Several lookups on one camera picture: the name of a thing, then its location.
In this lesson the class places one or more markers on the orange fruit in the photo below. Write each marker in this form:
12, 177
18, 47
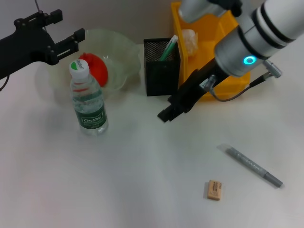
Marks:
99, 69

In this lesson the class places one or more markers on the mint green utility knife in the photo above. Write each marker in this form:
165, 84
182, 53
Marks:
169, 47

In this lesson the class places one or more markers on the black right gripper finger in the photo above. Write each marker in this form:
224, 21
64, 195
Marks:
169, 114

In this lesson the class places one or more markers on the clear green-label water bottle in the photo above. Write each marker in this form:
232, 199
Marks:
90, 107

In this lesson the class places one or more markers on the pale green glass fruit plate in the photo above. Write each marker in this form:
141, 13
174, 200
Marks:
121, 59

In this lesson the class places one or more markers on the yellow plastic bin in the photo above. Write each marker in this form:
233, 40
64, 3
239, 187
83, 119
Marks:
180, 35

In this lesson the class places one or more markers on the black mesh pen holder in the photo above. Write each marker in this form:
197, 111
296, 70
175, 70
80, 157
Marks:
161, 76

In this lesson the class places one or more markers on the white paper ball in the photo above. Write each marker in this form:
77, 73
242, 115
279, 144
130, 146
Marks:
190, 42

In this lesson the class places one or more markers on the beige eraser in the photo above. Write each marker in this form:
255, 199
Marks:
213, 190

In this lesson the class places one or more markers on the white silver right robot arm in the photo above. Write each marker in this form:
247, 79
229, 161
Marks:
256, 35

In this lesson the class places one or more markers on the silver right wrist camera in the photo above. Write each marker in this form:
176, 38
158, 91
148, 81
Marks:
197, 9

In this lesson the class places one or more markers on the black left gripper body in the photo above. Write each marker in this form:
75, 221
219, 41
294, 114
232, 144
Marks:
23, 45

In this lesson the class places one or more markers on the grey marker pen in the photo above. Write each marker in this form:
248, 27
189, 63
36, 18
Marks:
249, 165

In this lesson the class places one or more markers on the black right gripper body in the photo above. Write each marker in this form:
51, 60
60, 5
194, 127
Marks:
194, 88

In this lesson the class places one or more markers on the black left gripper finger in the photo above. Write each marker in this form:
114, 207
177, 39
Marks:
55, 16
71, 39

